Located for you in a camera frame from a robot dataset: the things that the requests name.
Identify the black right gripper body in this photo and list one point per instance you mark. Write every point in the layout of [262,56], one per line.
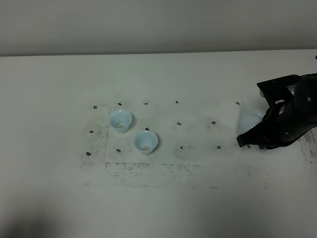
[282,125]

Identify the light blue porcelain teapot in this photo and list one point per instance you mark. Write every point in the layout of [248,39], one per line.
[248,118]

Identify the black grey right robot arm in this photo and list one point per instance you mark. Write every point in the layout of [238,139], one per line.
[305,89]

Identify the light blue teacup near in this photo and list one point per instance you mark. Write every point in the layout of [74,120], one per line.
[146,142]

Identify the light blue teacup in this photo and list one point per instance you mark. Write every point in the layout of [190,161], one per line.
[146,142]
[120,120]

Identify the light blue teacup far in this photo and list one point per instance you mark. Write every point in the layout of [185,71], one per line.
[120,120]

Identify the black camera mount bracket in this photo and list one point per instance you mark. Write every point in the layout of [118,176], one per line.
[281,88]

